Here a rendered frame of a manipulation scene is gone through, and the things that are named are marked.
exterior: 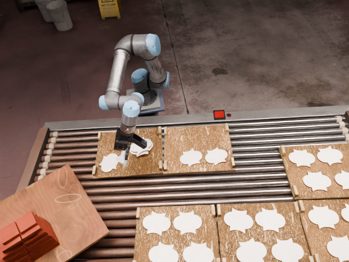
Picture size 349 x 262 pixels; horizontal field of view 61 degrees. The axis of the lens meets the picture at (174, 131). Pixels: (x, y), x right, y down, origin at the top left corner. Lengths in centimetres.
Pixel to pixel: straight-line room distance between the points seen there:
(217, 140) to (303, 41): 292
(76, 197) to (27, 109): 243
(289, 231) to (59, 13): 438
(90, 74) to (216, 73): 164
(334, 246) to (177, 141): 100
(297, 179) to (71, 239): 121
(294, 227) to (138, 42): 125
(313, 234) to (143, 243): 83
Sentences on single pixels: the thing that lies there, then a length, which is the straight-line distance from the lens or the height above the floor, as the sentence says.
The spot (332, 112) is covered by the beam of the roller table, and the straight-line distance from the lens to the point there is 223.
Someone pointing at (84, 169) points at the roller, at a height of 92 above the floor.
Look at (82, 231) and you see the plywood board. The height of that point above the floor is 104.
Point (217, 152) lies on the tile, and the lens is 181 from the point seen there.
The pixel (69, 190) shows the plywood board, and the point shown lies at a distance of 171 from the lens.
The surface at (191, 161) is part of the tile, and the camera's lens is 177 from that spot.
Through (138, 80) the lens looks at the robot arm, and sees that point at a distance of 208.
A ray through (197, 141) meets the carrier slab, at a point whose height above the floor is 94.
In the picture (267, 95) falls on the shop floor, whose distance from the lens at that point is 360.
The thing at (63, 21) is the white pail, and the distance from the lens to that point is 515.
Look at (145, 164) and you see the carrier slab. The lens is 180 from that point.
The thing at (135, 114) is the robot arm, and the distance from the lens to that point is 141.
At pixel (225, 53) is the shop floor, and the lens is 419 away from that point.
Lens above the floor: 240
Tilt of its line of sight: 49 degrees down
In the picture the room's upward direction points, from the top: 6 degrees counter-clockwise
